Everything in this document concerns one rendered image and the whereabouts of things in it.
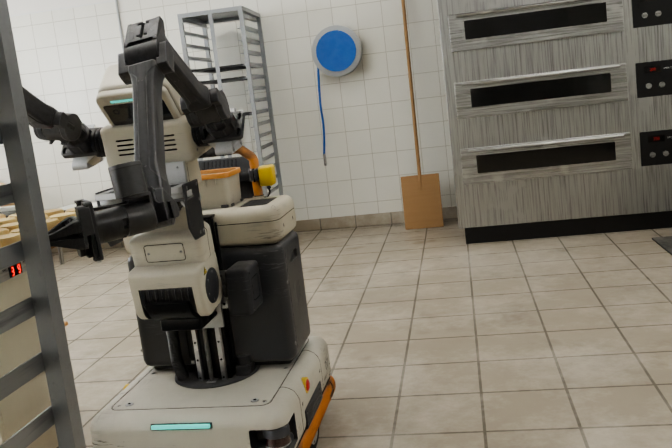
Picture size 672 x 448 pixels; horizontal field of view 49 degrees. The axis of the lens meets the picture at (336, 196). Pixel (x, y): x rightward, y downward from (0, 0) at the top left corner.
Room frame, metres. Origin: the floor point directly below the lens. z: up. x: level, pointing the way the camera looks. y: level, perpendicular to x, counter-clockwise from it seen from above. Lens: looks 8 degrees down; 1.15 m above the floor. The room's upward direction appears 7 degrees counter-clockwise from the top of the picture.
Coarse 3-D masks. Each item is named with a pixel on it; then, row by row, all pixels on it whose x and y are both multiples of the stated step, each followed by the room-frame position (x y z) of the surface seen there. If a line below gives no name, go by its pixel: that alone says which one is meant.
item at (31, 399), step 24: (0, 288) 2.17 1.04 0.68; (24, 288) 2.29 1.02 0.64; (0, 336) 2.13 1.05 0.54; (24, 336) 2.25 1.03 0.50; (0, 360) 2.11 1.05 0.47; (24, 360) 2.23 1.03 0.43; (24, 384) 2.20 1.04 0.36; (0, 408) 2.07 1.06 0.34; (24, 408) 2.18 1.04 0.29; (0, 432) 2.05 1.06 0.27; (48, 432) 2.28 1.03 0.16
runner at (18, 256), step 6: (6, 246) 1.08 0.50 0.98; (12, 246) 1.09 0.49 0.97; (18, 246) 1.11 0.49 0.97; (0, 252) 1.06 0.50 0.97; (6, 252) 1.08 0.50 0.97; (12, 252) 1.09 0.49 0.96; (18, 252) 1.10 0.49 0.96; (0, 258) 1.06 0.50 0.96; (6, 258) 1.07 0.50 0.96; (12, 258) 1.09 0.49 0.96; (18, 258) 1.10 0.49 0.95; (0, 264) 1.06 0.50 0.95; (6, 264) 1.07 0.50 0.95; (12, 264) 1.09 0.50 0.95
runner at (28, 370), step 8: (40, 352) 1.11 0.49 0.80; (32, 360) 1.09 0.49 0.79; (40, 360) 1.11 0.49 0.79; (16, 368) 1.05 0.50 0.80; (24, 368) 1.07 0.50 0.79; (32, 368) 1.09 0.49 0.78; (40, 368) 1.11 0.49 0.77; (8, 376) 1.03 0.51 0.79; (16, 376) 1.05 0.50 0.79; (24, 376) 1.07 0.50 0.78; (32, 376) 1.08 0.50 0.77; (0, 384) 1.01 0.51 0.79; (8, 384) 1.03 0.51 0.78; (16, 384) 1.05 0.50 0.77; (0, 392) 1.01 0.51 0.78; (8, 392) 1.03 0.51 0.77; (0, 400) 1.01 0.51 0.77
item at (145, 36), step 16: (128, 32) 1.62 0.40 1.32; (144, 32) 1.60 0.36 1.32; (160, 32) 1.61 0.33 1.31; (128, 48) 1.57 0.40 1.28; (144, 48) 1.56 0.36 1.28; (128, 64) 1.57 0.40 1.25; (176, 64) 1.72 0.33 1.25; (176, 80) 1.76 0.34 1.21; (192, 80) 1.81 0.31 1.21; (192, 96) 1.83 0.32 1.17; (208, 96) 1.88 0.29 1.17; (224, 96) 1.96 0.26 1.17; (192, 112) 1.91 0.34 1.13; (224, 112) 1.91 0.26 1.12
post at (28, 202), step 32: (0, 0) 1.12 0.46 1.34; (0, 32) 1.11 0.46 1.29; (0, 64) 1.11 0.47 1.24; (0, 96) 1.11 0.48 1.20; (32, 160) 1.13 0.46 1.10; (32, 192) 1.11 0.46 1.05; (32, 224) 1.11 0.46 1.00; (32, 256) 1.11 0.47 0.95; (32, 288) 1.11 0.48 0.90; (64, 352) 1.12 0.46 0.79; (64, 384) 1.11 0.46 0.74; (64, 416) 1.11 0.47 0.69
